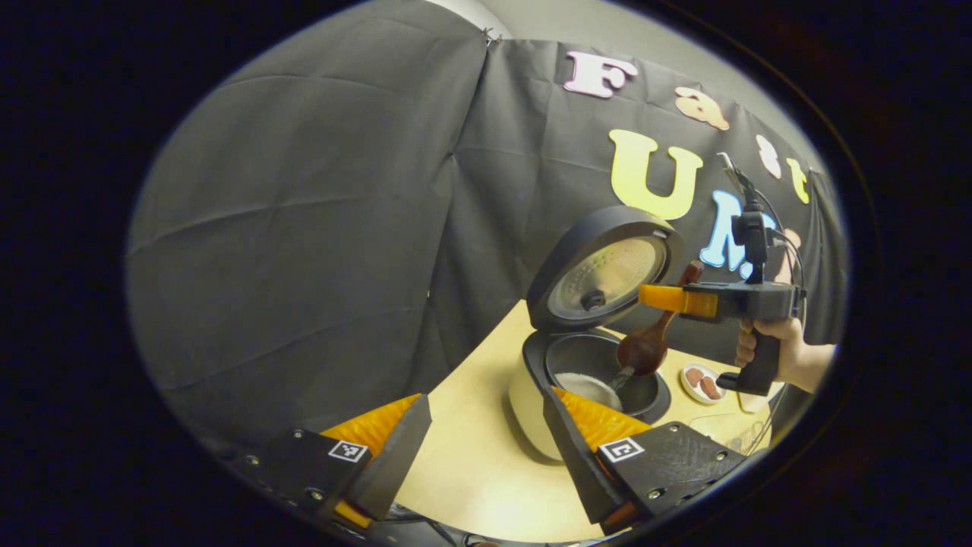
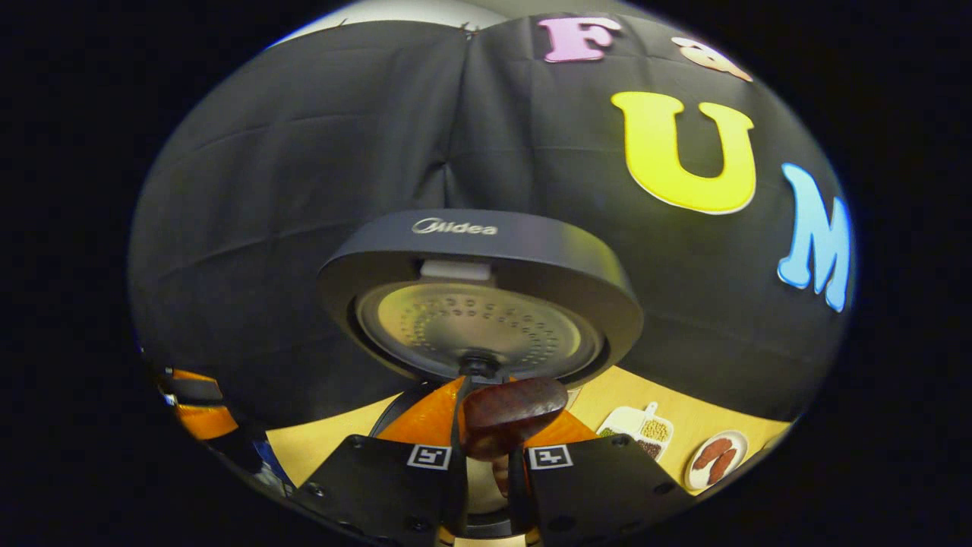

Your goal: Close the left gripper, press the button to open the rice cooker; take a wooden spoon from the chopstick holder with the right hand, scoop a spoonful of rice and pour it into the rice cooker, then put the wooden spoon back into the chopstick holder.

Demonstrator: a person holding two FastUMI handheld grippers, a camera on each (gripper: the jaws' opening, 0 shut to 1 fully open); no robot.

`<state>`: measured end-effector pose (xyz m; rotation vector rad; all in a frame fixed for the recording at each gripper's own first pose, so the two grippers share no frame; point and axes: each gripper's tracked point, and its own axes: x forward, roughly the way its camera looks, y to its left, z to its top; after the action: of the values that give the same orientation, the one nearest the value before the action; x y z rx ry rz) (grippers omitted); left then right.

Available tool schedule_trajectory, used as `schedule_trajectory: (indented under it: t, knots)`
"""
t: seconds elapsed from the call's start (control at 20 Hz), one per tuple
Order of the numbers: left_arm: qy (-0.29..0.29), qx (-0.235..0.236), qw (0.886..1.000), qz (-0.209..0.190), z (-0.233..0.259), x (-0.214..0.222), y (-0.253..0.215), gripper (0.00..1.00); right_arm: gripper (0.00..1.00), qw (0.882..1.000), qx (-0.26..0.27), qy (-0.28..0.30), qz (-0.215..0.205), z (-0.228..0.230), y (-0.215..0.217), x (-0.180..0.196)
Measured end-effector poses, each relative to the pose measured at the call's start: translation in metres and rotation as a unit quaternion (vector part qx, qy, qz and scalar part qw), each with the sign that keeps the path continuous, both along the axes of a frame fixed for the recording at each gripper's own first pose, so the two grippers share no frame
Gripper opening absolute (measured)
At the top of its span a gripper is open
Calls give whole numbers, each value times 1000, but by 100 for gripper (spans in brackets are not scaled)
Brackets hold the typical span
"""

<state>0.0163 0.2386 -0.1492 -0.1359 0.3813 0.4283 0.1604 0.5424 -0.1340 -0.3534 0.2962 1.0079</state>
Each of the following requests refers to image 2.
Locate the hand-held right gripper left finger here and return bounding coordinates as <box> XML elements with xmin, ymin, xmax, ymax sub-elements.
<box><xmin>292</xmin><ymin>378</ymin><xmax>468</xmax><ymax>547</ymax></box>

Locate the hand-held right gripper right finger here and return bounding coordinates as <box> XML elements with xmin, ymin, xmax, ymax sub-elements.
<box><xmin>505</xmin><ymin>406</ymin><xmax>696</xmax><ymax>547</ymax></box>

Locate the brown wooden spoon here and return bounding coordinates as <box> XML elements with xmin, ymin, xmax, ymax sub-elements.
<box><xmin>463</xmin><ymin>378</ymin><xmax>569</xmax><ymax>498</ymax></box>

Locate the grey and cream rice cooker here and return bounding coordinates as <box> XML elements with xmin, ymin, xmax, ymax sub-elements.
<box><xmin>317</xmin><ymin>209</ymin><xmax>645</xmax><ymax>517</ymax></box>

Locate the white divided bean dish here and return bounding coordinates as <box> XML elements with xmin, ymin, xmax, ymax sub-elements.
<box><xmin>596</xmin><ymin>402</ymin><xmax>675</xmax><ymax>461</ymax></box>

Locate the white oval plate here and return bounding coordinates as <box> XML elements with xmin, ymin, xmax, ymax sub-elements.
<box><xmin>683</xmin><ymin>430</ymin><xmax>750</xmax><ymax>492</ymax></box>

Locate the brown chicken piece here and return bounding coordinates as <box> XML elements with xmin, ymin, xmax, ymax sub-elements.
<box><xmin>706</xmin><ymin>448</ymin><xmax>737</xmax><ymax>485</ymax></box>
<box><xmin>693</xmin><ymin>438</ymin><xmax>734</xmax><ymax>470</ymax></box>

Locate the black backdrop cloth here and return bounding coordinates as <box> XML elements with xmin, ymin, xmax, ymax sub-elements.
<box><xmin>129</xmin><ymin>15</ymin><xmax>855</xmax><ymax>426</ymax></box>

